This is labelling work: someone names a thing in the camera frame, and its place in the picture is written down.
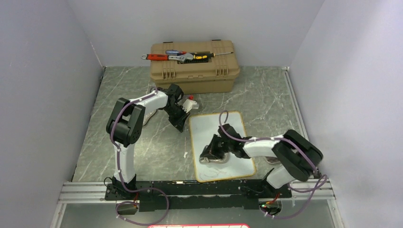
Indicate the black aluminium base frame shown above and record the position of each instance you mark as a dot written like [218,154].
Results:
[157,195]

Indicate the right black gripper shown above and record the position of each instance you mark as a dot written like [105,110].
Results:
[212,152]

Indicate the dark brown scrubbing pad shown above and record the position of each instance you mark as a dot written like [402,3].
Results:
[272,160]

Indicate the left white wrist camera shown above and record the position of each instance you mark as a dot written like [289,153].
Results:
[190,104]

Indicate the blue red handled screwdriver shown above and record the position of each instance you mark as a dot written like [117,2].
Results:
[175,52]

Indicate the red handled adjustable wrench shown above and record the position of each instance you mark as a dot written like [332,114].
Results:
[162,57]

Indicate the yellow framed whiteboard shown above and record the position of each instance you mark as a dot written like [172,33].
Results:
[202,128]

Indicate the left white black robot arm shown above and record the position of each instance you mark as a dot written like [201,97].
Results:
[126,123]

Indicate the grey mesh scrubbing pad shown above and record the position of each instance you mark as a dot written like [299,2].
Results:
[210,159]

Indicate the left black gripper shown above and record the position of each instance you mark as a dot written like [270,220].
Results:
[179,123]

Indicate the yellow black handled screwdriver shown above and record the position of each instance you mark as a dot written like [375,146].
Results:
[199,56]

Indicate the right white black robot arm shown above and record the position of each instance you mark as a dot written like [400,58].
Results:
[298,157]

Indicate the tan plastic toolbox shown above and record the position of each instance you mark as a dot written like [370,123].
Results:
[210,75]

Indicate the grey scrubbing pad left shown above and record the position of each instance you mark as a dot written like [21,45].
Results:
[148,116]

